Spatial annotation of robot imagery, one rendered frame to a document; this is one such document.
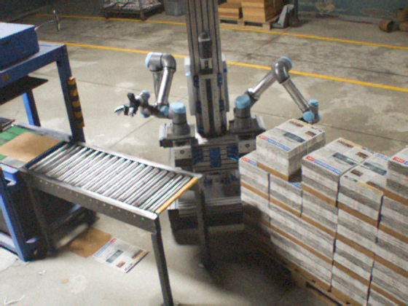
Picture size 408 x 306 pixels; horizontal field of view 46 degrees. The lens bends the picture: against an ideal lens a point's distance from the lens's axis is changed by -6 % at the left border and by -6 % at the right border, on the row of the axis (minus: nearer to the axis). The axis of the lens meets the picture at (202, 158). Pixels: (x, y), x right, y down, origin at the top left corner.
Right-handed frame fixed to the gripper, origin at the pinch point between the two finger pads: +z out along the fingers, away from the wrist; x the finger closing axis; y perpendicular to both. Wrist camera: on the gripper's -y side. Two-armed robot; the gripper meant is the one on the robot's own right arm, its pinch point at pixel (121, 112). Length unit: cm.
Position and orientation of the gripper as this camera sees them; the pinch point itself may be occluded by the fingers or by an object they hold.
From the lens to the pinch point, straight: 344.4
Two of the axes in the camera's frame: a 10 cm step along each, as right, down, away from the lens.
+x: -9.2, -2.2, 3.1
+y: -0.2, 8.3, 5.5
